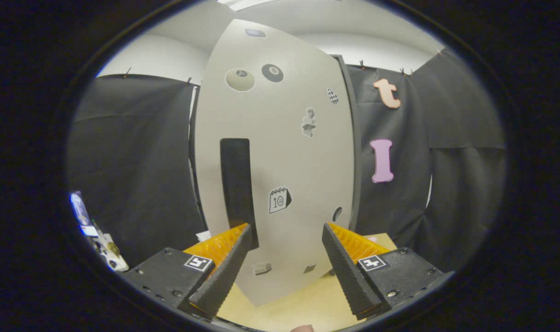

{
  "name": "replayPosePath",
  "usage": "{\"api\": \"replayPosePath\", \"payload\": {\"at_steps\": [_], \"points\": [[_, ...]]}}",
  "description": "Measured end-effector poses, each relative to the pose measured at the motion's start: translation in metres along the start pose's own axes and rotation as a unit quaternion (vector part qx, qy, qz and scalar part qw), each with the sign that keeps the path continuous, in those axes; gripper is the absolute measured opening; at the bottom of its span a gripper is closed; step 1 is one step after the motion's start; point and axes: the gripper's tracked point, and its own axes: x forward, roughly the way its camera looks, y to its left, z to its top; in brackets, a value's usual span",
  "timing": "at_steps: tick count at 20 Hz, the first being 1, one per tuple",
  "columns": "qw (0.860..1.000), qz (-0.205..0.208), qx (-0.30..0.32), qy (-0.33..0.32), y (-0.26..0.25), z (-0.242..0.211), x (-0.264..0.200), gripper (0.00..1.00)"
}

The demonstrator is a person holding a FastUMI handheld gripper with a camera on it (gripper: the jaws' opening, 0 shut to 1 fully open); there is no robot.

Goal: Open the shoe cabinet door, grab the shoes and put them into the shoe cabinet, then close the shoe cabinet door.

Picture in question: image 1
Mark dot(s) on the white desk equipment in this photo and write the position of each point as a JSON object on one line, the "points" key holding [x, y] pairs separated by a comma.
{"points": [[111, 256]]}

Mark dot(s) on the white book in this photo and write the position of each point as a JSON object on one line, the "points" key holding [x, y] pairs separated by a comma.
{"points": [[204, 236]]}

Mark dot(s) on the computer monitor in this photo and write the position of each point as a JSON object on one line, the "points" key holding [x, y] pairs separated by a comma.
{"points": [[79, 210]]}

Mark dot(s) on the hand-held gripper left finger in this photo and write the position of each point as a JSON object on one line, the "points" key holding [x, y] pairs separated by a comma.
{"points": [[224, 272]]}

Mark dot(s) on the grey shoe cabinet door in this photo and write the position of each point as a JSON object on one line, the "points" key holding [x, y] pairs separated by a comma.
{"points": [[298, 161]]}

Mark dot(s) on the ceiling light panel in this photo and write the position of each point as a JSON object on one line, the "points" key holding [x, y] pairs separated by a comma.
{"points": [[245, 3]]}

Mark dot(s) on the black backdrop cloth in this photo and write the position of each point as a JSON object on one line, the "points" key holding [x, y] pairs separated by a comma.
{"points": [[137, 161]]}

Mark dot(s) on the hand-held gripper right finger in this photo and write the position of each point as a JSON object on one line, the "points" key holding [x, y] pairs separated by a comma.
{"points": [[347, 272]]}

